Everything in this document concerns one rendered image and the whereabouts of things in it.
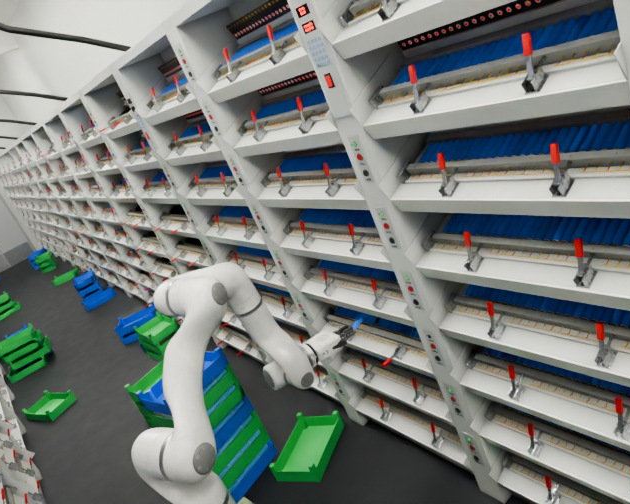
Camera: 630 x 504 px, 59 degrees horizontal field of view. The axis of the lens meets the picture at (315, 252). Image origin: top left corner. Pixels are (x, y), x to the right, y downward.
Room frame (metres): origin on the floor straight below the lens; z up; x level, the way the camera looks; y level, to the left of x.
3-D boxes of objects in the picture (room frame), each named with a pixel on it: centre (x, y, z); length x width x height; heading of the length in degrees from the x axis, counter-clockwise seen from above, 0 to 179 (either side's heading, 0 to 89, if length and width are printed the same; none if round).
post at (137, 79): (2.61, 0.37, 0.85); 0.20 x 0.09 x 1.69; 118
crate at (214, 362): (1.94, 0.67, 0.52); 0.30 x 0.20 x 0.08; 135
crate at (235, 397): (1.94, 0.67, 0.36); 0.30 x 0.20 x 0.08; 135
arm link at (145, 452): (1.18, 0.54, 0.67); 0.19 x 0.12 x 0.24; 52
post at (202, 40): (1.99, 0.05, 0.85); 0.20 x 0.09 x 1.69; 118
